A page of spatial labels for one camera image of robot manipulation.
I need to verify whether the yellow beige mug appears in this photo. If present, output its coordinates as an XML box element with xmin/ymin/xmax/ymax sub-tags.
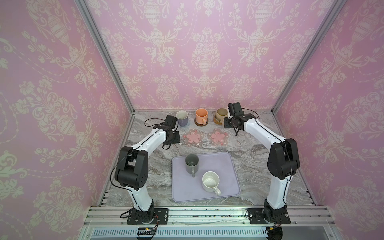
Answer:
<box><xmin>215</xmin><ymin>108</ymin><xmax>228</xmax><ymax>120</ymax></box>

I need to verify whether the blue woven round coaster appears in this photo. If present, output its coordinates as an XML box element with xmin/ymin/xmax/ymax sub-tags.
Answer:
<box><xmin>178</xmin><ymin>123</ymin><xmax>191</xmax><ymax>129</ymax></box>

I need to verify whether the woven rattan round coaster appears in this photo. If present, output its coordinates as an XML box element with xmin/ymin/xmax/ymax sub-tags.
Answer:
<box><xmin>214</xmin><ymin>117</ymin><xmax>224</xmax><ymax>126</ymax></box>

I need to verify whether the pink flower silicone coaster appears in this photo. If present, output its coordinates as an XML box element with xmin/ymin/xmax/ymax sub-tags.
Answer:
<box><xmin>208</xmin><ymin>129</ymin><xmax>229</xmax><ymax>146</ymax></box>

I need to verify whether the grey green mug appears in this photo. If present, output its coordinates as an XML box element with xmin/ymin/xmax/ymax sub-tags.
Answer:
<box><xmin>185</xmin><ymin>154</ymin><xmax>199</xmax><ymax>178</ymax></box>

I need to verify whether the orange mug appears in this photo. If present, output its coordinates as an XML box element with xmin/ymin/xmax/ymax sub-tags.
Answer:
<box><xmin>195</xmin><ymin>109</ymin><xmax>208</xmax><ymax>126</ymax></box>

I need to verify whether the white cream mug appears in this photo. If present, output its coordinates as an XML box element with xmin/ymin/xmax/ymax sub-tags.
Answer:
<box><xmin>202</xmin><ymin>171</ymin><xmax>222</xmax><ymax>196</ymax></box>

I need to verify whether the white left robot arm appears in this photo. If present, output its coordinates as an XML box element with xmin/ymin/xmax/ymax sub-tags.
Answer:
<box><xmin>114</xmin><ymin>126</ymin><xmax>181</xmax><ymax>224</ymax></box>

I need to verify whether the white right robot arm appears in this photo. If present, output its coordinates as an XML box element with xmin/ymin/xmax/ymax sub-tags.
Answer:
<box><xmin>224</xmin><ymin>114</ymin><xmax>300</xmax><ymax>223</ymax></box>

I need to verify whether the lilac plastic tray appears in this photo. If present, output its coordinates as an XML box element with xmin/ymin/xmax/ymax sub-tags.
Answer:
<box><xmin>172</xmin><ymin>152</ymin><xmax>241</xmax><ymax>203</ymax></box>

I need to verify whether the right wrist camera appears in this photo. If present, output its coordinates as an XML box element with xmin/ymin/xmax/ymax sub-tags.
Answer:
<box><xmin>228</xmin><ymin>102</ymin><xmax>245</xmax><ymax>118</ymax></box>

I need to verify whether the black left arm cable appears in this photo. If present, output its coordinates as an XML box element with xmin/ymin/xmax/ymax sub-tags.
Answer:
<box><xmin>109</xmin><ymin>158</ymin><xmax>130</xmax><ymax>193</ymax></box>

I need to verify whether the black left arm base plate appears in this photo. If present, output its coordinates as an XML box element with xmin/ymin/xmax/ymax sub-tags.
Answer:
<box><xmin>127</xmin><ymin>208</ymin><xmax>169</xmax><ymax>225</ymax></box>

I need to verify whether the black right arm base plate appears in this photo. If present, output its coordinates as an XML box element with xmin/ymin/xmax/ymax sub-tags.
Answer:
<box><xmin>246</xmin><ymin>208</ymin><xmax>291</xmax><ymax>225</ymax></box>

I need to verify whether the aluminium front frame rail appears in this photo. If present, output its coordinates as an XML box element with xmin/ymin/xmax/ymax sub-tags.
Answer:
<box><xmin>82</xmin><ymin>205</ymin><xmax>337</xmax><ymax>228</ymax></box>

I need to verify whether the white perforated cable duct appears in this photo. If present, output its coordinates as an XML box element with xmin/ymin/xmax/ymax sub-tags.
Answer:
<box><xmin>92</xmin><ymin>227</ymin><xmax>268</xmax><ymax>239</ymax></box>

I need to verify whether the aluminium corner frame post left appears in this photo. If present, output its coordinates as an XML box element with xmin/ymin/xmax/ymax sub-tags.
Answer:
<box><xmin>75</xmin><ymin>0</ymin><xmax>135</xmax><ymax>116</ymax></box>

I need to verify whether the aluminium corner frame post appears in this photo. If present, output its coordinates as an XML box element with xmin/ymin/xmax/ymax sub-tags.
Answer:
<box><xmin>75</xmin><ymin>0</ymin><xmax>135</xmax><ymax>116</ymax></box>
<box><xmin>271</xmin><ymin>0</ymin><xmax>347</xmax><ymax>116</ymax></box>

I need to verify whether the aluminium corner frame post right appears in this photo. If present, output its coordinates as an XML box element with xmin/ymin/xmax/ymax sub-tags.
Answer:
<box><xmin>271</xmin><ymin>0</ymin><xmax>347</xmax><ymax>116</ymax></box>

